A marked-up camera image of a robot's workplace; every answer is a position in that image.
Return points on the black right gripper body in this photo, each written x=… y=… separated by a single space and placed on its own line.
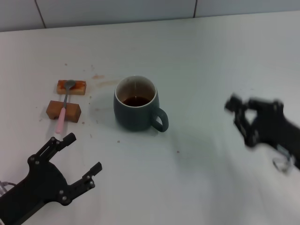
x=276 y=129

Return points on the orange rear block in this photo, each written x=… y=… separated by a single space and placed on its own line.
x=80 y=89

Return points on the brown wooden arch block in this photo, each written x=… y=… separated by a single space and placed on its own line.
x=73 y=113

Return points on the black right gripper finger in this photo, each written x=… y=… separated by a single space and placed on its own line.
x=264 y=105
x=247 y=131

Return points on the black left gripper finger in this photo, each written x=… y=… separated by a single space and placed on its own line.
x=84 y=184
x=54 y=147

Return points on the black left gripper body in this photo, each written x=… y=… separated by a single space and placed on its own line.
x=39 y=185

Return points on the dark grey ceramic mug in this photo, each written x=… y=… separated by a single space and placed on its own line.
x=133 y=117

